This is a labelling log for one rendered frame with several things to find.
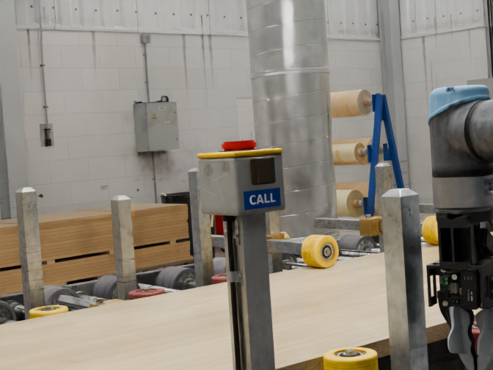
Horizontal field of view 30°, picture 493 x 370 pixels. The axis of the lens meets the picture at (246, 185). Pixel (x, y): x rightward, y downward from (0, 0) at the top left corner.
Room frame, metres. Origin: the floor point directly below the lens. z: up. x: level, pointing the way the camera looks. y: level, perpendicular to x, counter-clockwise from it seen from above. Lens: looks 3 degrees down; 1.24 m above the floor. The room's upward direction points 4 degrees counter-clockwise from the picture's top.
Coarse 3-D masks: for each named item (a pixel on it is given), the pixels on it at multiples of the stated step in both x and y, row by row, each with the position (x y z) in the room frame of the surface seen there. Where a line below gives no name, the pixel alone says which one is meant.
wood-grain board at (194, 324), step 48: (288, 288) 1.99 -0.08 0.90; (336, 288) 1.95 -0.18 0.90; (384, 288) 1.91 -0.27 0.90; (432, 288) 1.87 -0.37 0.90; (0, 336) 1.67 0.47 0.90; (48, 336) 1.64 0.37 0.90; (96, 336) 1.62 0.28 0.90; (144, 336) 1.59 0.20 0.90; (192, 336) 1.56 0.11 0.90; (288, 336) 1.51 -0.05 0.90; (336, 336) 1.49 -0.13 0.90; (384, 336) 1.46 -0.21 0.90; (432, 336) 1.52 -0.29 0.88
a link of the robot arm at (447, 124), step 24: (432, 96) 1.13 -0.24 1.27; (456, 96) 1.11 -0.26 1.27; (480, 96) 1.11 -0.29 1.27; (432, 120) 1.14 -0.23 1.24; (456, 120) 1.10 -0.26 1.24; (432, 144) 1.14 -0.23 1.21; (456, 144) 1.10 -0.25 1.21; (432, 168) 1.14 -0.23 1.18; (456, 168) 1.11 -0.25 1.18; (480, 168) 1.11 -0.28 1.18
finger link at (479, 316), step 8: (480, 312) 1.15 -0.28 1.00; (488, 312) 1.14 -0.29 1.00; (480, 320) 1.15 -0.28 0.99; (488, 320) 1.14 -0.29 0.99; (480, 328) 1.15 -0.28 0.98; (488, 328) 1.14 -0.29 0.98; (480, 336) 1.11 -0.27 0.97; (488, 336) 1.14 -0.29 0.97; (480, 344) 1.11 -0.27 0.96; (488, 344) 1.14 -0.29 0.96; (480, 352) 1.11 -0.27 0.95; (488, 352) 1.14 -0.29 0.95; (480, 360) 1.15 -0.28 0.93; (488, 360) 1.15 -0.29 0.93; (480, 368) 1.15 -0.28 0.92
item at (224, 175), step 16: (208, 160) 1.03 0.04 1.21; (224, 160) 1.00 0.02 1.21; (240, 160) 1.00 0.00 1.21; (208, 176) 1.03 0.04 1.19; (224, 176) 1.01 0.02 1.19; (240, 176) 0.99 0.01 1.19; (208, 192) 1.03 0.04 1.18; (224, 192) 1.01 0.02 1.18; (240, 192) 0.99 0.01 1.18; (208, 208) 1.03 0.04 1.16; (224, 208) 1.01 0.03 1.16; (240, 208) 0.99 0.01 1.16; (256, 208) 1.01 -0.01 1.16; (272, 208) 1.02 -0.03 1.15
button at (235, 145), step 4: (244, 140) 1.04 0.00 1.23; (248, 140) 1.03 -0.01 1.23; (252, 140) 1.03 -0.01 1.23; (224, 144) 1.03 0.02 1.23; (228, 144) 1.02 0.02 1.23; (232, 144) 1.02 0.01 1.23; (236, 144) 1.02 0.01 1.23; (240, 144) 1.02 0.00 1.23; (244, 144) 1.02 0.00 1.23; (248, 144) 1.02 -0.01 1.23; (252, 144) 1.03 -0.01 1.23; (256, 144) 1.03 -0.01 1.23; (224, 148) 1.03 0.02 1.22; (228, 148) 1.03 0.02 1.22; (232, 148) 1.02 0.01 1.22; (236, 148) 1.02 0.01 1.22; (240, 148) 1.02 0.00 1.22; (244, 148) 1.02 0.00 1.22; (248, 148) 1.03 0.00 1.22; (252, 148) 1.03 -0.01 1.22
